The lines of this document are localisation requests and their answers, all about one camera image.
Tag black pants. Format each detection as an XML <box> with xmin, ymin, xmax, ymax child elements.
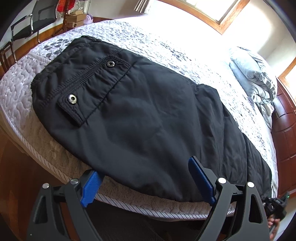
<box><xmin>31</xmin><ymin>36</ymin><xmax>272</xmax><ymax>202</ymax></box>

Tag person's right hand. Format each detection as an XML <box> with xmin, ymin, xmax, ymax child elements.
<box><xmin>267</xmin><ymin>215</ymin><xmax>280</xmax><ymax>241</ymax></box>

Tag dark wooden headboard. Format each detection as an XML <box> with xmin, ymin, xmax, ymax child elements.
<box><xmin>271</xmin><ymin>80</ymin><xmax>295</xmax><ymax>196</ymax></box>

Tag folded grey blue duvet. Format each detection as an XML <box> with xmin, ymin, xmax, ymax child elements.
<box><xmin>229</xmin><ymin>47</ymin><xmax>278</xmax><ymax>129</ymax></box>

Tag quilted grey mattress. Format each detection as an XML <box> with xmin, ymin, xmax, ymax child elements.
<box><xmin>0</xmin><ymin>18</ymin><xmax>280</xmax><ymax>220</ymax></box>

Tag stacked cardboard boxes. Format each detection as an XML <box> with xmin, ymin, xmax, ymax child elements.
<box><xmin>63</xmin><ymin>10</ymin><xmax>87</xmax><ymax>29</ymax></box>

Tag red bag on rack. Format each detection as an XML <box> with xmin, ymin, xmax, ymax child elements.
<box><xmin>57</xmin><ymin>0</ymin><xmax>75</xmax><ymax>13</ymax></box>

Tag grey curtain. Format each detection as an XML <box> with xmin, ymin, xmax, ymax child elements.
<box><xmin>134</xmin><ymin>0</ymin><xmax>149</xmax><ymax>14</ymax></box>

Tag wooden window frame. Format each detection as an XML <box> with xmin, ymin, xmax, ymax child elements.
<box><xmin>161</xmin><ymin>0</ymin><xmax>250</xmax><ymax>35</ymax></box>

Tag black metal frame chair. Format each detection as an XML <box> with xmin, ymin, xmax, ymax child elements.
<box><xmin>11</xmin><ymin>0</ymin><xmax>59</xmax><ymax>42</ymax></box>

